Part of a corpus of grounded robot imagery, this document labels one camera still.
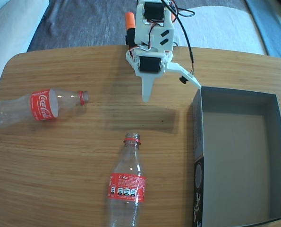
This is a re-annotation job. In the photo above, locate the clear bottle nutrition print label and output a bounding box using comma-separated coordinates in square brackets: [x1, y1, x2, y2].
[106, 132, 147, 227]

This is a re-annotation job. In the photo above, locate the clear bottle script logo label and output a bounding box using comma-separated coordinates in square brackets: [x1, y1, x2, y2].
[0, 87, 89, 128]

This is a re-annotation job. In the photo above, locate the grey cardboard box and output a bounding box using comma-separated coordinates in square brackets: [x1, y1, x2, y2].
[192, 85, 281, 227]

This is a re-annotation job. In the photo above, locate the dark grey carpet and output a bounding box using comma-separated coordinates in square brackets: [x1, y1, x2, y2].
[26, 0, 249, 52]

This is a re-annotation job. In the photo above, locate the blue-grey mat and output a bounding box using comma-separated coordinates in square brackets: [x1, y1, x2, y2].
[245, 0, 281, 60]

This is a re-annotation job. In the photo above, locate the white sofa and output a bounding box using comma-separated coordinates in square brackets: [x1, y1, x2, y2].
[0, 0, 50, 114]

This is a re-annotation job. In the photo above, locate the flat white camera mount plate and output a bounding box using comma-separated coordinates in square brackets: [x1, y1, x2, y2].
[165, 61, 202, 89]

